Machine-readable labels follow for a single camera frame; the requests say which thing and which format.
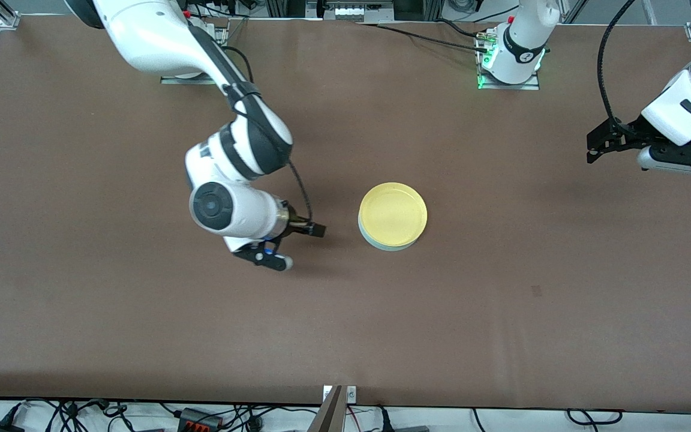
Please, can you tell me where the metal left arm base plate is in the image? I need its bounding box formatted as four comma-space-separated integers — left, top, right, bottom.
476, 27, 541, 91

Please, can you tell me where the black looped cable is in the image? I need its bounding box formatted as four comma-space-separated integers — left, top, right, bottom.
566, 409, 623, 426

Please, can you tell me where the brown table cover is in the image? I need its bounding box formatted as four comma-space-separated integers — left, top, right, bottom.
0, 15, 691, 415

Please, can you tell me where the grey angled post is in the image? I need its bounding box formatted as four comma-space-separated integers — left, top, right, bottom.
308, 386, 344, 432

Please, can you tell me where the pale green round plate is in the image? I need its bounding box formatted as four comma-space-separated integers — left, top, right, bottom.
358, 219, 425, 252

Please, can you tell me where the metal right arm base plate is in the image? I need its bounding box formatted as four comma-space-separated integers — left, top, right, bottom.
161, 18, 229, 85

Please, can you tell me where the yellow round plate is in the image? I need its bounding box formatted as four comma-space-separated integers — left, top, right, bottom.
359, 182, 428, 247

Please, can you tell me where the white terminal strip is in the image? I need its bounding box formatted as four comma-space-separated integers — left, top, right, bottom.
334, 5, 394, 22

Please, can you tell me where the black cable on table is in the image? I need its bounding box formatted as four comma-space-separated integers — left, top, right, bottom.
357, 21, 491, 53

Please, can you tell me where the black red power strip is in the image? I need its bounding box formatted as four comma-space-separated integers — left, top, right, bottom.
179, 407, 224, 430

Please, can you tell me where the white metal bracket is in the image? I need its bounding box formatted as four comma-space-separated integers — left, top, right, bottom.
323, 386, 357, 404

